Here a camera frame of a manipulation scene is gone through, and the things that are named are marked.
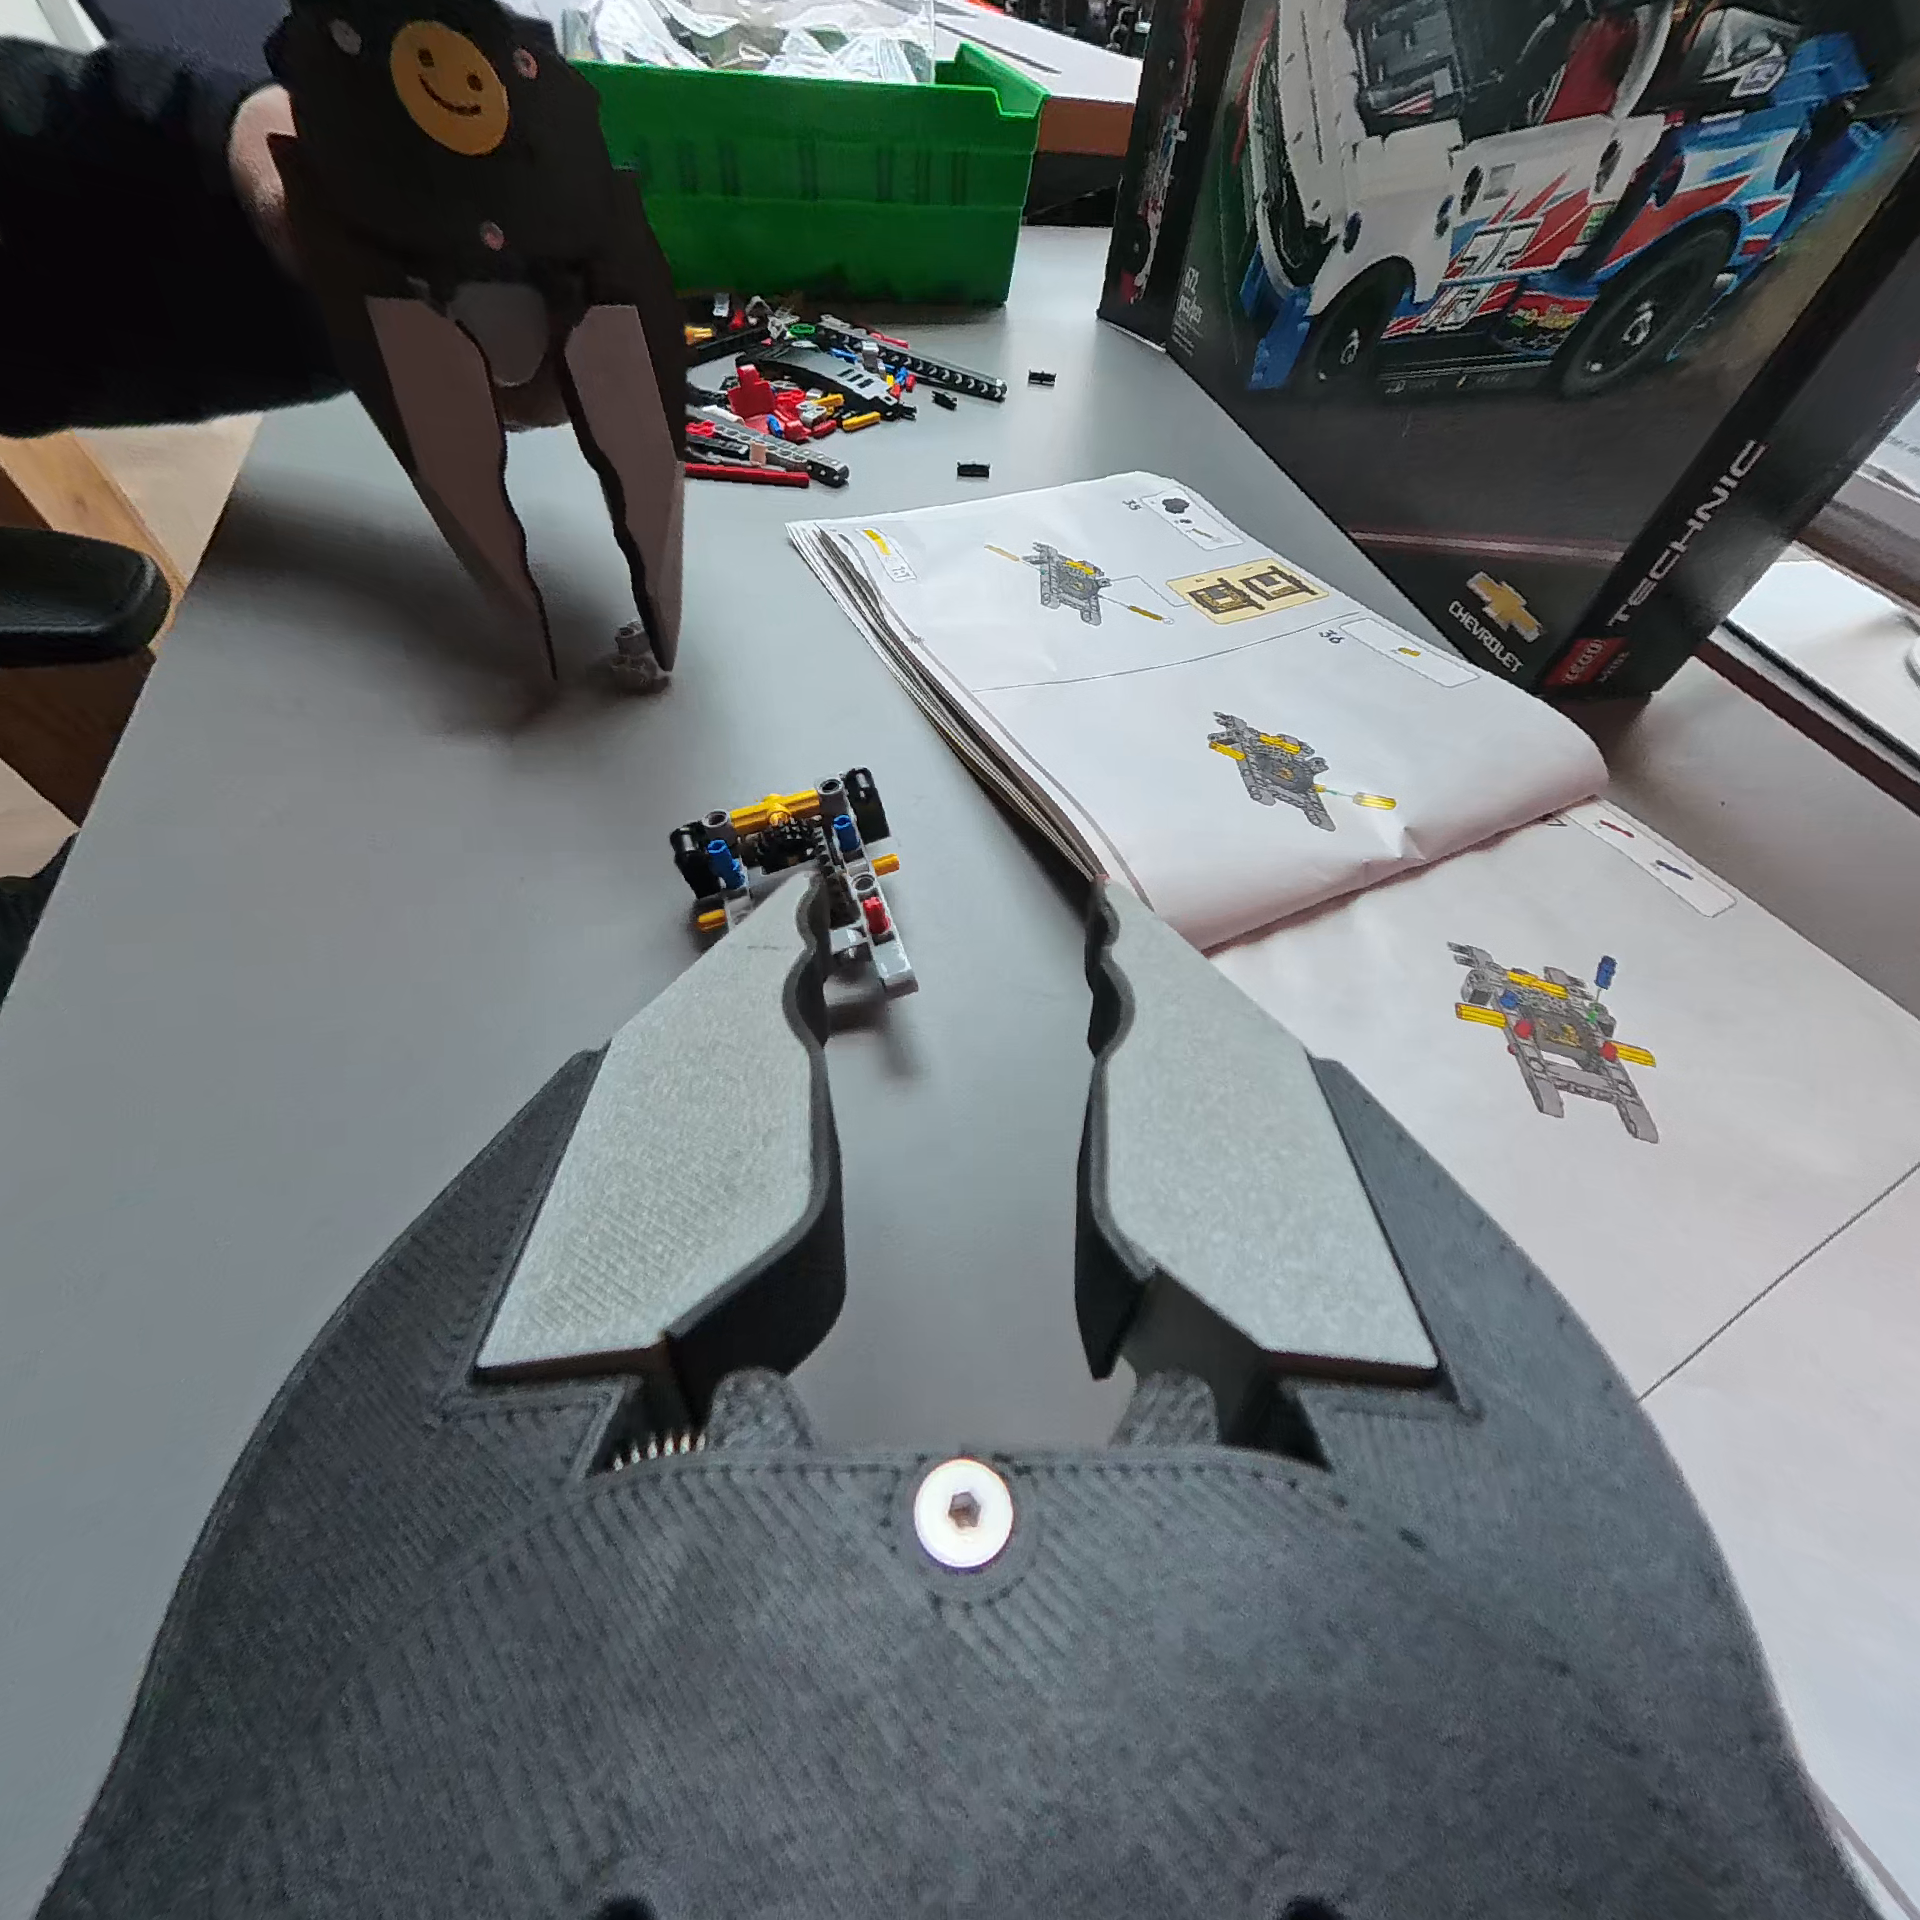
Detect wooden table leg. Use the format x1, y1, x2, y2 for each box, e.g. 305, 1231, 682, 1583
0, 643, 164, 827

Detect grey yellow lego assembly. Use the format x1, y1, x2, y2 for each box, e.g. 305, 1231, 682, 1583
671, 768, 923, 1037

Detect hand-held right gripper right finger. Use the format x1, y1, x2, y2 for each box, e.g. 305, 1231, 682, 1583
1074, 885, 1443, 1384

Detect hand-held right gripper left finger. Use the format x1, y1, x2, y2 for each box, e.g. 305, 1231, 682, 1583
473, 872, 848, 1390

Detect open lego instruction booklet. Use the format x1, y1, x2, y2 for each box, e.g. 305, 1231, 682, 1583
787, 471, 1920, 1920

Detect white rounded plastic object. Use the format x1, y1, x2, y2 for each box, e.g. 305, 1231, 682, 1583
1725, 557, 1920, 728

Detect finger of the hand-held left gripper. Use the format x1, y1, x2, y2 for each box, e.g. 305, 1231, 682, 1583
360, 291, 562, 683
560, 298, 693, 691

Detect pile of loose lego pieces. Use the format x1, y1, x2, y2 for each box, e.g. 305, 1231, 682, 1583
682, 291, 1011, 488

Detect clear plastic bags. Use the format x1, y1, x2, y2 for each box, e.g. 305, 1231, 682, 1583
555, 0, 963, 85

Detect green plastic bin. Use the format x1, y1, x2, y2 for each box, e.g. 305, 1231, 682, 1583
569, 40, 1047, 307

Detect white table with wooden edge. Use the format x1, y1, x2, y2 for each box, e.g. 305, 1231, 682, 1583
930, 0, 1149, 160

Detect person's left forearm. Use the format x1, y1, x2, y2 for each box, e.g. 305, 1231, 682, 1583
0, 35, 355, 440

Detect lego set car box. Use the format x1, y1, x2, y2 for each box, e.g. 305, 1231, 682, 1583
1099, 0, 1920, 706

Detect person's left hand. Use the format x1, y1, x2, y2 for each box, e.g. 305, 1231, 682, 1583
225, 82, 309, 287

